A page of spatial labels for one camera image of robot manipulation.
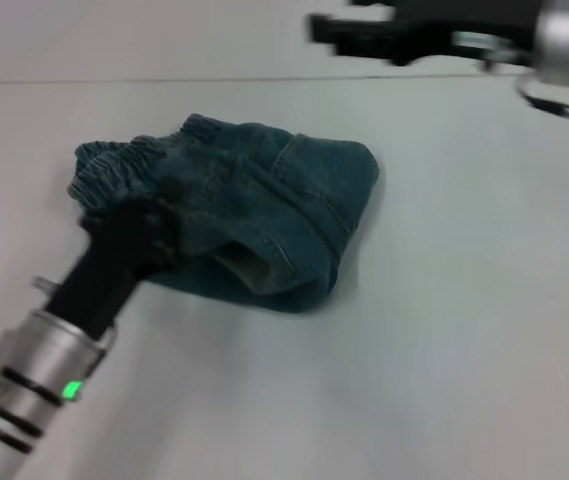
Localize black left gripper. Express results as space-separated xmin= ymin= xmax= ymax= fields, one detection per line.
xmin=45 ymin=195 xmax=186 ymax=342

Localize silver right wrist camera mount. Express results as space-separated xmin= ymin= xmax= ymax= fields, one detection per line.
xmin=451 ymin=29 xmax=569 ymax=134

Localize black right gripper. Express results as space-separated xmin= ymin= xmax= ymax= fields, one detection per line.
xmin=307 ymin=0 xmax=541 ymax=67

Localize blue denim shorts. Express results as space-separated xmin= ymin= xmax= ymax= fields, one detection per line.
xmin=67 ymin=113 xmax=381 ymax=316

